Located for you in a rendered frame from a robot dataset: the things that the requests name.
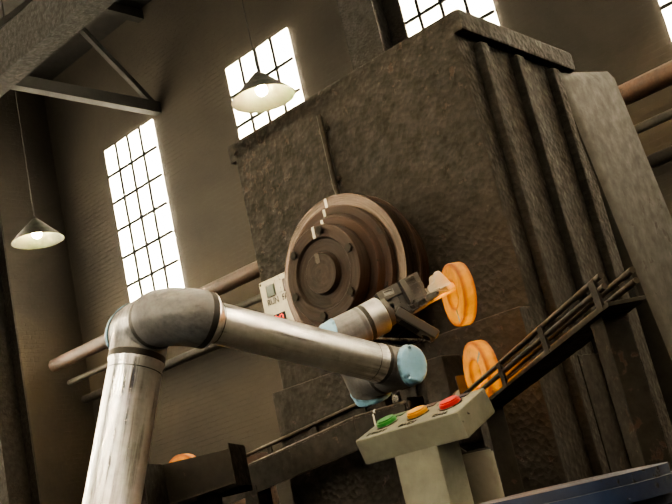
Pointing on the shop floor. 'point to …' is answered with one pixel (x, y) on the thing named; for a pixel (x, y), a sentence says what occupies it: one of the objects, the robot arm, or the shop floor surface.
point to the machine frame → (456, 234)
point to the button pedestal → (430, 449)
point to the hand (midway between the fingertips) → (456, 286)
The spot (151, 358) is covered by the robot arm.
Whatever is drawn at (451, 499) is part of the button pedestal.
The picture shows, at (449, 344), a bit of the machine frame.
